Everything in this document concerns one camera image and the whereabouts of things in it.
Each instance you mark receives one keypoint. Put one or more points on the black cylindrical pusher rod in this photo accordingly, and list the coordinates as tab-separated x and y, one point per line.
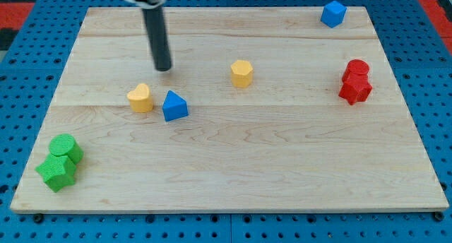
157	36

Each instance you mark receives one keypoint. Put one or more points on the yellow heart block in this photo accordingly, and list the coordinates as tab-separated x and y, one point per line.
140	99

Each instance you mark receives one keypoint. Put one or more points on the blue triangle block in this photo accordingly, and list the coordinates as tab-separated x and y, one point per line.
174	107

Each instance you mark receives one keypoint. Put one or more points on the yellow hexagon block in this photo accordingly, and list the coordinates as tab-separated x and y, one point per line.
241	73

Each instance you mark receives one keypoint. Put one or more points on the light wooden board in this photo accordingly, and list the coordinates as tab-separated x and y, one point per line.
285	144

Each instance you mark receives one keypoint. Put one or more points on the green cylinder block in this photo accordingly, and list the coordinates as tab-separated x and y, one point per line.
66	145

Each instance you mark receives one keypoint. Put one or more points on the blue cube block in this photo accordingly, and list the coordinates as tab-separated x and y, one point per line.
333	14

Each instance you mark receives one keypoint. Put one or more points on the green star block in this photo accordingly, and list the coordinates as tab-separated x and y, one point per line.
57	172

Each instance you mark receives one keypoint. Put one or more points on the red cylinder block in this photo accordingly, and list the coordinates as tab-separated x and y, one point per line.
355	67

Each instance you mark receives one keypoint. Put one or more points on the red star block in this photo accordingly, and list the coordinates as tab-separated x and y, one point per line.
355	88

